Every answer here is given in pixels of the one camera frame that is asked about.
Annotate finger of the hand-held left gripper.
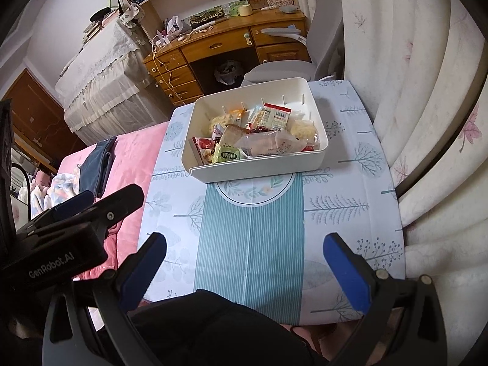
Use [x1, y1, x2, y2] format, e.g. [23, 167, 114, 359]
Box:
[49, 184, 145, 238]
[28, 190, 95, 230]

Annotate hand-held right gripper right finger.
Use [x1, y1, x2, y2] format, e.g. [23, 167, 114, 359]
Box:
[322, 232, 447, 366]

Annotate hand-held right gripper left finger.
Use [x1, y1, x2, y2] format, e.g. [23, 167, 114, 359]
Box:
[42, 232, 167, 366]

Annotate white plastic storage box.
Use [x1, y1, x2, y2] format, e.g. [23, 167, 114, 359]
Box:
[182, 77, 329, 184]

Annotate green snack packet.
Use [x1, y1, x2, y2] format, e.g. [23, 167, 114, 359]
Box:
[211, 143, 242, 165]

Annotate blue-topped yellow puff packet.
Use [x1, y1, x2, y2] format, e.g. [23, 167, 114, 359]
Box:
[208, 114, 234, 135]

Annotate beige paper snack packet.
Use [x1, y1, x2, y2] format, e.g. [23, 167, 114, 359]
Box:
[220, 125, 245, 150]

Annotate clear rice crisp packet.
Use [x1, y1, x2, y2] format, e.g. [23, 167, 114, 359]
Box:
[290, 119, 318, 142]

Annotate clear packet of yellow cakes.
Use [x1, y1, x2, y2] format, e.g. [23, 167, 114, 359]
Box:
[234, 130, 306, 158]

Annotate small white red-edged packet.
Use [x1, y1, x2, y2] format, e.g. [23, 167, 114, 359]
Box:
[262, 102, 293, 131]

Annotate pastel floral blanket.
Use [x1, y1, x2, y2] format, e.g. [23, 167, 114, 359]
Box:
[28, 173, 83, 221]

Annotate pink fleece garment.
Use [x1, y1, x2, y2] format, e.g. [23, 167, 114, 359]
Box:
[78, 213, 127, 280]

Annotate dark blue folded clothing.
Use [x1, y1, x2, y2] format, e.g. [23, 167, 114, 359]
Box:
[78, 136, 117, 198]

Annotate pink blanket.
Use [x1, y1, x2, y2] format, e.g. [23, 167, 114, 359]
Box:
[56, 121, 173, 332]

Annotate tree print tablecloth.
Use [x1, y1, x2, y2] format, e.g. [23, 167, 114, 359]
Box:
[136, 80, 406, 327]

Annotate person's black trousers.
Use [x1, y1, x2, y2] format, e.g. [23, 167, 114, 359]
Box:
[127, 289, 318, 366]

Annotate brown wooden door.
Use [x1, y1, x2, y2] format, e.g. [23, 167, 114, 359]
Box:
[0, 67, 77, 169]

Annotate lace covered furniture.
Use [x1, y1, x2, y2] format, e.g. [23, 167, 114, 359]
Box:
[55, 17, 174, 146]

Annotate stack of books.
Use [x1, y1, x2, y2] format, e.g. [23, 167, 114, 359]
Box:
[81, 11, 121, 41]

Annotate bin with plastic bag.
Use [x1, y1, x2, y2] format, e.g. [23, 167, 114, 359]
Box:
[213, 60, 245, 86]

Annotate white plastic bag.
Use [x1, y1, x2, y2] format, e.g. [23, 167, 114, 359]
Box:
[165, 16, 186, 39]

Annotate floral fabric bag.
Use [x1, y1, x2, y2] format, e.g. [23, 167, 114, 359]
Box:
[120, 2, 146, 28]

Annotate wooden desk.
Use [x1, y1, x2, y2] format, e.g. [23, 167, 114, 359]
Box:
[142, 11, 312, 107]

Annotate dark printed box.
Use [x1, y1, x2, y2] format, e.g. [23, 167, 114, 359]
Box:
[189, 6, 224, 26]

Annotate grey office chair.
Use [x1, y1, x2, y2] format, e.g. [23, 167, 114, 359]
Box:
[239, 0, 344, 88]

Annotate white cable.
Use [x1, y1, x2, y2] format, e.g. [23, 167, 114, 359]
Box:
[150, 37, 184, 104]

